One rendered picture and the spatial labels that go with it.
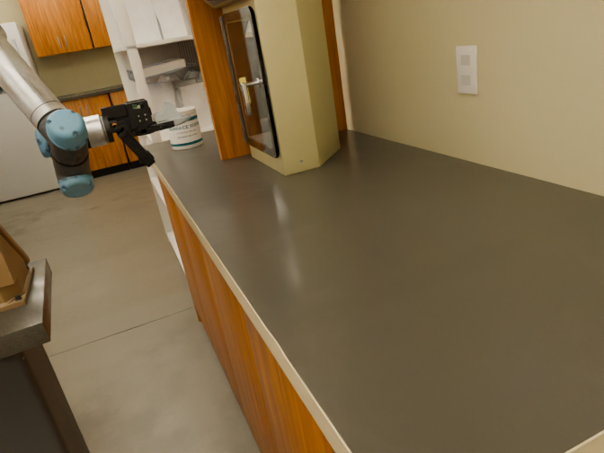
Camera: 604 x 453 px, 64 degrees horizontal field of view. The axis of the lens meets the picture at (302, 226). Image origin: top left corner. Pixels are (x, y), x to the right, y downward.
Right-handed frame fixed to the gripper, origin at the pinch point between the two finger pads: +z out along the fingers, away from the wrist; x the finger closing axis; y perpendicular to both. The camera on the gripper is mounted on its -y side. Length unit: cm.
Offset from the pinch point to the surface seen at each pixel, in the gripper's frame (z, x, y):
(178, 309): -12, 114, -115
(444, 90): 66, -22, -4
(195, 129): 13, 66, -14
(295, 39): 32.0, -5.3, 15.0
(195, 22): 14.8, 31.7, 23.7
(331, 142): 42.1, 3.1, -16.4
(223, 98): 18.5, 31.7, -0.2
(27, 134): -100, 483, -47
